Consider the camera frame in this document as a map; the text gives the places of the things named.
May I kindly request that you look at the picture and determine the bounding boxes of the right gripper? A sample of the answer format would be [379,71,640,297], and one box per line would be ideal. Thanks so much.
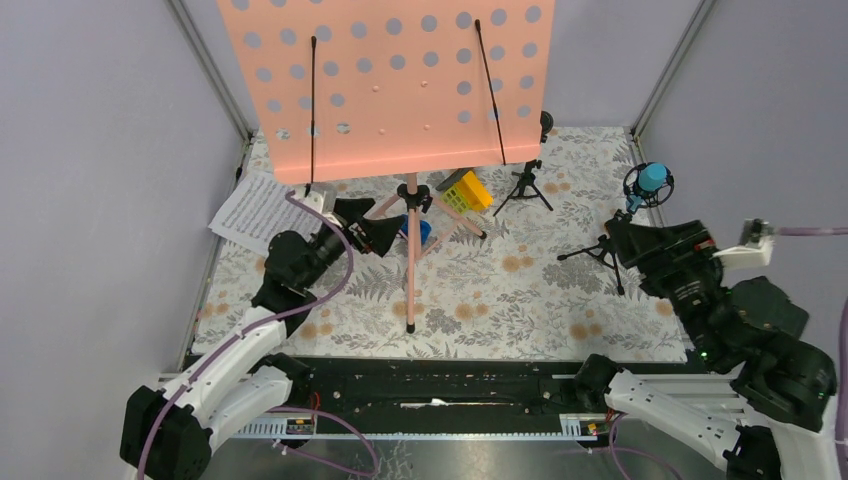
[600,215,727,363]

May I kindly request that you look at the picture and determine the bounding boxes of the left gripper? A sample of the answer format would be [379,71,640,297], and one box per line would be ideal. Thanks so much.
[300,198,406,288]

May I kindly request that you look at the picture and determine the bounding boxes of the sheet music page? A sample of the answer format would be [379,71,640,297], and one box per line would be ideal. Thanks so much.
[208,171,322,256]

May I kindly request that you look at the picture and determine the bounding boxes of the pink music stand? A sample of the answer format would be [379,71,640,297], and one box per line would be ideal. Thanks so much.
[217,0,558,335]

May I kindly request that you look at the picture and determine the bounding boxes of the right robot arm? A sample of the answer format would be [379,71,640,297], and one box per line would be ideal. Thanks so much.
[573,215,847,479]

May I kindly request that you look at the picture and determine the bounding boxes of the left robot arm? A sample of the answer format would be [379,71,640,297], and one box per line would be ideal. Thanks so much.
[119,195,405,479]

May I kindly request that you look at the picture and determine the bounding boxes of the blue toy car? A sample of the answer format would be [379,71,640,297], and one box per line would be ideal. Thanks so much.
[399,214,432,245]

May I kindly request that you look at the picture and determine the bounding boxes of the blue microphone on tripod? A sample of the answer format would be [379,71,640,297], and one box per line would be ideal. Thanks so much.
[556,162,675,296]

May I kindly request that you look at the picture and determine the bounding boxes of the green toy grid piece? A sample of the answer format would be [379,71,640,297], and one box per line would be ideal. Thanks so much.
[440,184,471,214]

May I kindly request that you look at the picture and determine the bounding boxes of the yellow toy block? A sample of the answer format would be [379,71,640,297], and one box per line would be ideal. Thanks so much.
[457,171,493,211]

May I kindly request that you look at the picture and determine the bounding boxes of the black microphone on tripod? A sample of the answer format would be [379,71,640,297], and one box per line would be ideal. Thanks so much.
[493,111,554,217]

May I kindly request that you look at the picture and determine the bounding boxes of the floral table cloth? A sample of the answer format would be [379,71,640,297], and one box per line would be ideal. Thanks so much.
[192,125,690,363]

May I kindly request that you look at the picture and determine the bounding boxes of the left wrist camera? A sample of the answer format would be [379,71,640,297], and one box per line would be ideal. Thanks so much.
[286,188,337,216]

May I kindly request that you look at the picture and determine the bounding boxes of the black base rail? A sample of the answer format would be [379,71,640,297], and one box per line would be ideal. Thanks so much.
[182,354,664,435]

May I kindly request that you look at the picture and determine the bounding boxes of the black left page holder wire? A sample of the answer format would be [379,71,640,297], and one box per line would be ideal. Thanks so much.
[304,35,319,197]

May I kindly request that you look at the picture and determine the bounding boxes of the black page holder wire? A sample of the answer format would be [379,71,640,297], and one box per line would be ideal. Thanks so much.
[473,18,507,166]
[304,35,319,197]

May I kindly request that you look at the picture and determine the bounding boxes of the white slotted cable duct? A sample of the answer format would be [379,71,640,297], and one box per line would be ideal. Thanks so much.
[233,410,601,442]

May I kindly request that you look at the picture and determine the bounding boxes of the black right page holder wire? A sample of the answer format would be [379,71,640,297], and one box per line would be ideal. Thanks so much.
[473,18,507,166]

